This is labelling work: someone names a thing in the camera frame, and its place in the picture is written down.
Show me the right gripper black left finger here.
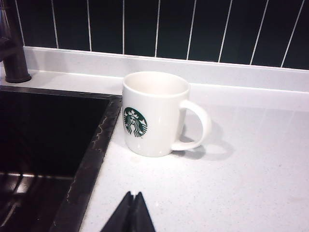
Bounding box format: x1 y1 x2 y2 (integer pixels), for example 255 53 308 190
99 190 136 232

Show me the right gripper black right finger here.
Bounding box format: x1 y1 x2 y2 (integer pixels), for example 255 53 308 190
134 191 156 232

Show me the white Starbucks logo mug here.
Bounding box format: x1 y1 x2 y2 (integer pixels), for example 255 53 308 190
122 71 213 158

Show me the black sink basin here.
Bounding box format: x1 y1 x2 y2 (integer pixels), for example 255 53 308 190
0 86 123 232

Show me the dark metal faucet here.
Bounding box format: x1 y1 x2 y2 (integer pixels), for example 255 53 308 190
0 0 32 83

